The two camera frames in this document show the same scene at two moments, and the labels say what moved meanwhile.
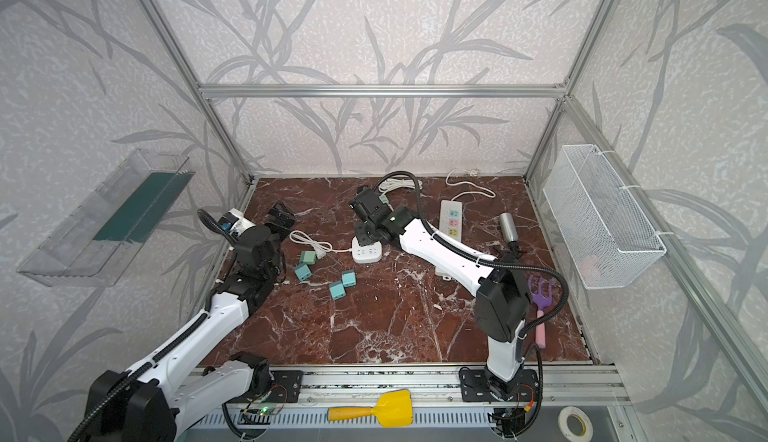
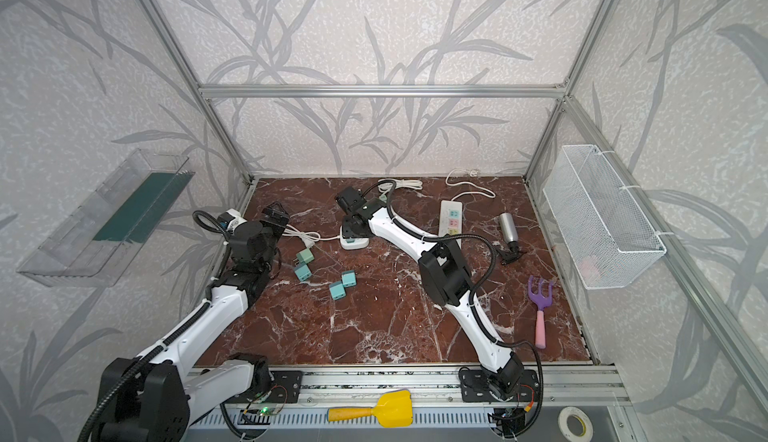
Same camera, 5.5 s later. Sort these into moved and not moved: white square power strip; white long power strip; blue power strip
Moved: white square power strip
Not moved: blue power strip; white long power strip
